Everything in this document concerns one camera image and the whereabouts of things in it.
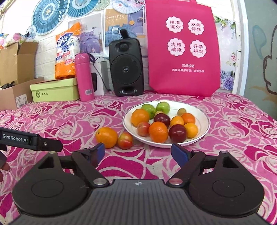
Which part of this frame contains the cardboard box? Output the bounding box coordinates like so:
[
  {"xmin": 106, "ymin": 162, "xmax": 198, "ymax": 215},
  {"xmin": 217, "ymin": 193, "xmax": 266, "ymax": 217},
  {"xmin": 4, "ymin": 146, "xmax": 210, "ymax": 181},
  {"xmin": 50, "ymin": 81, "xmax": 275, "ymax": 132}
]
[{"xmin": 1, "ymin": 42, "xmax": 44, "ymax": 110}]

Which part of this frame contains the green apple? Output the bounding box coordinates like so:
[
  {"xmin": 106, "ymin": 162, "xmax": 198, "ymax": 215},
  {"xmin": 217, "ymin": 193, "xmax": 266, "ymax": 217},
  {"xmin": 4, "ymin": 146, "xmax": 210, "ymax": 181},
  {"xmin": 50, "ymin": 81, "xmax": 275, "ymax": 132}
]
[
  {"xmin": 156, "ymin": 102, "xmax": 170, "ymax": 114},
  {"xmin": 141, "ymin": 104, "xmax": 157, "ymax": 119}
]

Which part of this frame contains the orange white tissue pack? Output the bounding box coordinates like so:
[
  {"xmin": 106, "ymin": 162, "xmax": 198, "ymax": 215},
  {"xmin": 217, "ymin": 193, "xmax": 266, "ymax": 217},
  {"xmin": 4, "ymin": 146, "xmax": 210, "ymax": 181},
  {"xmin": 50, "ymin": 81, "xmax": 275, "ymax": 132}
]
[{"xmin": 55, "ymin": 22, "xmax": 82, "ymax": 79}]

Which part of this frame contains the red apple on plate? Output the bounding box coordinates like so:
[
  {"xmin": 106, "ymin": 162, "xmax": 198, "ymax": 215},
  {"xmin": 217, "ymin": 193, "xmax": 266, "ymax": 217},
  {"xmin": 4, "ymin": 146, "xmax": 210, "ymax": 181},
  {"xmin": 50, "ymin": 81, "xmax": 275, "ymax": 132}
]
[{"xmin": 137, "ymin": 122, "xmax": 150, "ymax": 137}]

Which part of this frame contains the green apple left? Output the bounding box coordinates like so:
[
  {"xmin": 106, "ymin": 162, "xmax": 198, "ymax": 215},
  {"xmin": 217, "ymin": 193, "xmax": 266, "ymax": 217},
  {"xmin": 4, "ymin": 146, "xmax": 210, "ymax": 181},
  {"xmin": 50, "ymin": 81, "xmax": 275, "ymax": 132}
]
[{"xmin": 141, "ymin": 104, "xmax": 157, "ymax": 119}]

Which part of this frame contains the yellow tangerine on plate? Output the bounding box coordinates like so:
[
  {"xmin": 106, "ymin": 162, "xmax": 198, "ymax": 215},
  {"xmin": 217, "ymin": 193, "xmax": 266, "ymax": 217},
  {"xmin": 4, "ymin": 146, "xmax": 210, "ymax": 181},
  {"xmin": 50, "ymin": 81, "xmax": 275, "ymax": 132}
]
[{"xmin": 184, "ymin": 123, "xmax": 198, "ymax": 139}]

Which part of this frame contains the light green box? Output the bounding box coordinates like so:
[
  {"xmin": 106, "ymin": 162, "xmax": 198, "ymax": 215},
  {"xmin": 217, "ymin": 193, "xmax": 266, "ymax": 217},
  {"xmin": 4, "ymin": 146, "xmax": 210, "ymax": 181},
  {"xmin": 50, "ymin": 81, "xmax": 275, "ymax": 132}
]
[{"xmin": 30, "ymin": 78, "xmax": 79, "ymax": 102}]

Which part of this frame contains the green apple right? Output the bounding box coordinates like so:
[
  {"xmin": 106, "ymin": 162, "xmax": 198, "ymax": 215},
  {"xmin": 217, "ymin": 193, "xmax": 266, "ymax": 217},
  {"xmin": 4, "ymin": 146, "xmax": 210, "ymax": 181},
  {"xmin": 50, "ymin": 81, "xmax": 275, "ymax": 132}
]
[{"xmin": 156, "ymin": 102, "xmax": 170, "ymax": 114}]

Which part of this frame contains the small kiwi fruit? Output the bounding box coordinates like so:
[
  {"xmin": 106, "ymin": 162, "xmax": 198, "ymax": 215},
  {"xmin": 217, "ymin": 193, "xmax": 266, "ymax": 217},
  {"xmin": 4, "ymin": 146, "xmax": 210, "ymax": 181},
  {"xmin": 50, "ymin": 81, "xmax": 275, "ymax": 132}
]
[{"xmin": 177, "ymin": 108, "xmax": 186, "ymax": 116}]

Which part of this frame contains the orange bottom large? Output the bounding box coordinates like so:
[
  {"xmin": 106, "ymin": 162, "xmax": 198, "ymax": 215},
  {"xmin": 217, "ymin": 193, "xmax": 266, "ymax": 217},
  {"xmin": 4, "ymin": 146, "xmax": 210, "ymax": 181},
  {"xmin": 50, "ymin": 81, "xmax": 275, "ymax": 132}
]
[{"xmin": 148, "ymin": 121, "xmax": 169, "ymax": 143}]

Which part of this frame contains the white painted paper fan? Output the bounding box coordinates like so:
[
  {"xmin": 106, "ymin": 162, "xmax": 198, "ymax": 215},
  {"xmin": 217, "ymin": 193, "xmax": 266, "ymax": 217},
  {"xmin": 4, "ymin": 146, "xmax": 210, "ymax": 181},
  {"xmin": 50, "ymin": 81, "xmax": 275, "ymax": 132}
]
[{"xmin": 111, "ymin": 0, "xmax": 145, "ymax": 14}]

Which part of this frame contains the magenta tote bag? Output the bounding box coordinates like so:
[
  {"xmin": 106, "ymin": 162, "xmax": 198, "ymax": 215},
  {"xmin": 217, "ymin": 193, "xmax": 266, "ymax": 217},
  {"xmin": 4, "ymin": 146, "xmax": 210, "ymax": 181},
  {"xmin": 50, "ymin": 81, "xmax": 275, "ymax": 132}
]
[{"xmin": 146, "ymin": 1, "xmax": 220, "ymax": 97}]

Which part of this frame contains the pink rose tablecloth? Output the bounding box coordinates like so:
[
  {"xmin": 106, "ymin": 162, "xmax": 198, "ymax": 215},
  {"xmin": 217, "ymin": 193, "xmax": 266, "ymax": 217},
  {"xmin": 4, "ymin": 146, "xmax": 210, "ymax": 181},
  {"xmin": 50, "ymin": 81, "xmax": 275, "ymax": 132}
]
[{"xmin": 1, "ymin": 91, "xmax": 276, "ymax": 224}]

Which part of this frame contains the blue paper fan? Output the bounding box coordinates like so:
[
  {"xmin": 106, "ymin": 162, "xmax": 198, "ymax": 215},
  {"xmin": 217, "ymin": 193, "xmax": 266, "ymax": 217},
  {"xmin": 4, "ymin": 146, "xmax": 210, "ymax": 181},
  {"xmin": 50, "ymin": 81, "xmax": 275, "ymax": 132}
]
[
  {"xmin": 32, "ymin": 0, "xmax": 69, "ymax": 36},
  {"xmin": 67, "ymin": 0, "xmax": 98, "ymax": 18}
]

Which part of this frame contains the dark plum on plate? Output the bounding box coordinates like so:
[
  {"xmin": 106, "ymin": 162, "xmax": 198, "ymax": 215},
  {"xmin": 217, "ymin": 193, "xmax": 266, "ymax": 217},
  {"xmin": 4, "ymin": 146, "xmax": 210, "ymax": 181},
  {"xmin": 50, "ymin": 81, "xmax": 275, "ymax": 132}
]
[{"xmin": 154, "ymin": 113, "xmax": 170, "ymax": 128}]

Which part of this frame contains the small orange tangerine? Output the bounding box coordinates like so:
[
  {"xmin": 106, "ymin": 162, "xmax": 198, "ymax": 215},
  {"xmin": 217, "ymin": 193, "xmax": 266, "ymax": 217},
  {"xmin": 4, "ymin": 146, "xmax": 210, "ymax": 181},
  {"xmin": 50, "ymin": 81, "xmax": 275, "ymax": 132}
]
[{"xmin": 170, "ymin": 115, "xmax": 184, "ymax": 127}]

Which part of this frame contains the black speaker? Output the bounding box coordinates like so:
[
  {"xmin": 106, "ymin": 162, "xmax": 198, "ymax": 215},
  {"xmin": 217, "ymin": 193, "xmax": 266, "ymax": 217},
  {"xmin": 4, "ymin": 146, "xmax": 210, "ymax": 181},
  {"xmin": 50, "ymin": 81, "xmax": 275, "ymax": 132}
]
[{"xmin": 109, "ymin": 29, "xmax": 144, "ymax": 97}]

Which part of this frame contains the large orange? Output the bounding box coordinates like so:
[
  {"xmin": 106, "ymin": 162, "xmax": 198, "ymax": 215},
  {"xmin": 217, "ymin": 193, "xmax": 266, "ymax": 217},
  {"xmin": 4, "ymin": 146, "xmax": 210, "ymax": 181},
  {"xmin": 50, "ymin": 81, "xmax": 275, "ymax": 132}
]
[{"xmin": 95, "ymin": 127, "xmax": 118, "ymax": 149}]

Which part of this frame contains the bedding poster right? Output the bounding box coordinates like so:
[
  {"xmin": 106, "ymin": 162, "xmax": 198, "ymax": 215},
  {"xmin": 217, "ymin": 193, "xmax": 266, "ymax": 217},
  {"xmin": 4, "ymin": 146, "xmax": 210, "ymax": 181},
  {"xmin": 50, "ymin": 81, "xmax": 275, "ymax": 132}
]
[{"xmin": 105, "ymin": 8, "xmax": 146, "ymax": 48}]

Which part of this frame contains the dark red plum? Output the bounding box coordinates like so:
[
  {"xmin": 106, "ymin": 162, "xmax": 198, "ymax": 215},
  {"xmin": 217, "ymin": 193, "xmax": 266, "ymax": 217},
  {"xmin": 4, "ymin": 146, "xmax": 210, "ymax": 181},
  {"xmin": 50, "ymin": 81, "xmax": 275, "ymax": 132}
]
[{"xmin": 169, "ymin": 124, "xmax": 187, "ymax": 143}]

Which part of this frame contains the blue paper fan right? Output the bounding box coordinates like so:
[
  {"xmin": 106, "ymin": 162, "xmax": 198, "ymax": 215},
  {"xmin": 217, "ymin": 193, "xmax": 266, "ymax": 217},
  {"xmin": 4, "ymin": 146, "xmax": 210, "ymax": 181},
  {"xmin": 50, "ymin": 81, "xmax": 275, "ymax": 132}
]
[{"xmin": 67, "ymin": 0, "xmax": 98, "ymax": 18}]

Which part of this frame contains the pink thermos bottle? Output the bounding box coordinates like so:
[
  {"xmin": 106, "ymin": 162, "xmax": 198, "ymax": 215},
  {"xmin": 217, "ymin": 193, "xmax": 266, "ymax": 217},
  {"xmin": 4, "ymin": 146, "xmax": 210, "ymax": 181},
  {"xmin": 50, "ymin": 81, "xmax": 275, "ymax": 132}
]
[{"xmin": 75, "ymin": 53, "xmax": 94, "ymax": 102}]

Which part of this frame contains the bedding poster left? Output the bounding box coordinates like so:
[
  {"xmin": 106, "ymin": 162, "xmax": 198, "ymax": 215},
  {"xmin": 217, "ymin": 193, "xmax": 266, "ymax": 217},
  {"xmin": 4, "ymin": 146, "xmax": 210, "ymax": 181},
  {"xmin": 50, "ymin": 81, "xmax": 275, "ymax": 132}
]
[{"xmin": 68, "ymin": 13, "xmax": 103, "ymax": 55}]

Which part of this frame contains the white oval plate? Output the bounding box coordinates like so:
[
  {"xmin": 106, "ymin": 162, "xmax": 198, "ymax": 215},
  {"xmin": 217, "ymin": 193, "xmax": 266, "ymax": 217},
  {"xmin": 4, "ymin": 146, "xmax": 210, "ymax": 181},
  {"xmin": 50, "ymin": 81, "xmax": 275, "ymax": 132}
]
[{"xmin": 123, "ymin": 100, "xmax": 210, "ymax": 148}]

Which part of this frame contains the white box behind bottle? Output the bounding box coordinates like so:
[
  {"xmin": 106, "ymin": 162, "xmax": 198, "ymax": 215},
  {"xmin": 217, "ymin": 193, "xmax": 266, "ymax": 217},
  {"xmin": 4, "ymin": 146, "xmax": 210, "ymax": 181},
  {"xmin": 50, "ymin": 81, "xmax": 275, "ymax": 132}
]
[{"xmin": 90, "ymin": 60, "xmax": 110, "ymax": 96}]

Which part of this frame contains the person left hand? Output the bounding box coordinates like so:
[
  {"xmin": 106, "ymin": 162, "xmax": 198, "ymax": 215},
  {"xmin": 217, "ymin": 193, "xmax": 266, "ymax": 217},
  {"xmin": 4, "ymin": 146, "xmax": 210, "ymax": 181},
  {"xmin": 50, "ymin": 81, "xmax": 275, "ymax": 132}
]
[{"xmin": 0, "ymin": 162, "xmax": 10, "ymax": 182}]

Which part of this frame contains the blue paper fan left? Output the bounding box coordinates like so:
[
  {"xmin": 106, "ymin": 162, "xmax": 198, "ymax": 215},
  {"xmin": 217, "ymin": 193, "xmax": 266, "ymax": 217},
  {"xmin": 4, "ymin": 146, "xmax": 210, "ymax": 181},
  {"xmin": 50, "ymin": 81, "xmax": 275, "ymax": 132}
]
[{"xmin": 32, "ymin": 0, "xmax": 69, "ymax": 36}]

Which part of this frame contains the bedding poster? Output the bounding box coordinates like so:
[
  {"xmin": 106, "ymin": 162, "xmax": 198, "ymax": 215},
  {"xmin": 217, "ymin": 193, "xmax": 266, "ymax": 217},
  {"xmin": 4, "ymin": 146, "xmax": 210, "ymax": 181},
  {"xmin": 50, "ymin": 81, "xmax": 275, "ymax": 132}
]
[
  {"xmin": 68, "ymin": 13, "xmax": 103, "ymax": 55},
  {"xmin": 105, "ymin": 8, "xmax": 146, "ymax": 48}
]

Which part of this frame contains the orange on plate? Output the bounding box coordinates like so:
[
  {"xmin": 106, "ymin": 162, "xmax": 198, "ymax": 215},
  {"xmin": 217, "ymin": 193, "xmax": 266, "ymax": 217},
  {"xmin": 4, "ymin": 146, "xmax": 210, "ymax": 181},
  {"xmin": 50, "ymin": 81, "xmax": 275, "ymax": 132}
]
[{"xmin": 131, "ymin": 109, "xmax": 150, "ymax": 127}]

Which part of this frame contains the red yellow apple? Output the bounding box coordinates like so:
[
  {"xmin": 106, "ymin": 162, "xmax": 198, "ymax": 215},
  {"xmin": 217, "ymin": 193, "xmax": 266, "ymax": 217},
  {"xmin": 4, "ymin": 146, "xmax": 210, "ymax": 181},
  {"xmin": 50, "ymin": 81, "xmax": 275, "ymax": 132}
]
[{"xmin": 117, "ymin": 132, "xmax": 133, "ymax": 150}]

